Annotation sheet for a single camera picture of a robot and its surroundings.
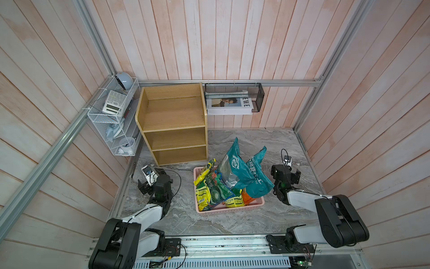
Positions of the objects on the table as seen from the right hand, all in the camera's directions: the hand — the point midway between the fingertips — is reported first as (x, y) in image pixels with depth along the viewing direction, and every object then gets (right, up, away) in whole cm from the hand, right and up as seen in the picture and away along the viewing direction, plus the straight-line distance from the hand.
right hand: (287, 165), depth 91 cm
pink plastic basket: (-18, -18, -7) cm, 26 cm away
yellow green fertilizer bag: (-31, -16, -12) cm, 37 cm away
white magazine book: (-32, +36, +5) cm, 48 cm away
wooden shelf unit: (-61, +24, -9) cm, 66 cm away
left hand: (-74, -4, -6) cm, 74 cm away
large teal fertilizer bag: (-32, 0, -16) cm, 36 cm away
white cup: (-89, +12, -1) cm, 90 cm away
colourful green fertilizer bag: (-38, -10, -17) cm, 43 cm away
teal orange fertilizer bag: (-20, -5, -20) cm, 29 cm away
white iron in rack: (-89, +18, -12) cm, 92 cm away
